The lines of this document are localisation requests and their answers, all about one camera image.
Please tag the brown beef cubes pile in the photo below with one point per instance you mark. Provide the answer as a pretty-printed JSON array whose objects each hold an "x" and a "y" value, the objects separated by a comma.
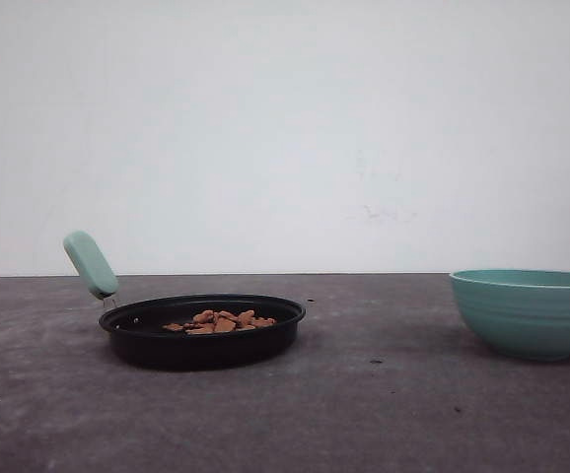
[{"x": 216, "y": 322}]

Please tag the black frying pan green handle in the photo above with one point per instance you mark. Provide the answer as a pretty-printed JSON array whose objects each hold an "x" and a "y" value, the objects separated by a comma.
[{"x": 135, "y": 331}]

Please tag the teal ceramic bowl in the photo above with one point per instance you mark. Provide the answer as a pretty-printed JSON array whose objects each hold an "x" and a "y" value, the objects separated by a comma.
[{"x": 518, "y": 313}]

